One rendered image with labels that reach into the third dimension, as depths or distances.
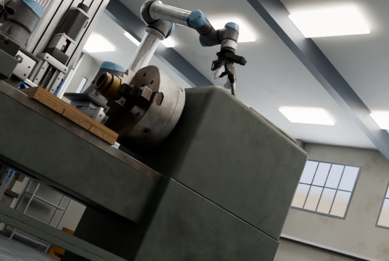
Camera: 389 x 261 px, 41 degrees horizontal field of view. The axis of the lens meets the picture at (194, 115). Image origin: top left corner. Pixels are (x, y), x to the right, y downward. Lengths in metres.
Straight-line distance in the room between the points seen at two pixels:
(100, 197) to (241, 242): 0.59
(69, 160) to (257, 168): 0.74
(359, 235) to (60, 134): 11.28
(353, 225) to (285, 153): 10.67
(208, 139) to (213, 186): 0.17
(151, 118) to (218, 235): 0.49
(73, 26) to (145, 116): 0.90
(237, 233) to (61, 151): 0.73
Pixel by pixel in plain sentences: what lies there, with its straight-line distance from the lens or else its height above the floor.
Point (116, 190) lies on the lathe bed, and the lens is 1.70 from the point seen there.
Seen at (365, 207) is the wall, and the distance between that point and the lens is 12.77.
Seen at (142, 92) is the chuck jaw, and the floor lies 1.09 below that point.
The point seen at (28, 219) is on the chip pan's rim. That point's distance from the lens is 1.45.
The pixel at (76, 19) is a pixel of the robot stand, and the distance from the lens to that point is 2.56.
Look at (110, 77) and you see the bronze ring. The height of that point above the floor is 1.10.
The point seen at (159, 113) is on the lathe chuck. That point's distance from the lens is 1.79.
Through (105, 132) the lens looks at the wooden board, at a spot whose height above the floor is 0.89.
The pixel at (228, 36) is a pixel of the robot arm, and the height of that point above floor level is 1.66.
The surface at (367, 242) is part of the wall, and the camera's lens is 12.46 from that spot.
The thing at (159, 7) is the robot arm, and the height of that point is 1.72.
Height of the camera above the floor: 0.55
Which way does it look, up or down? 18 degrees up
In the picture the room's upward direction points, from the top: 24 degrees clockwise
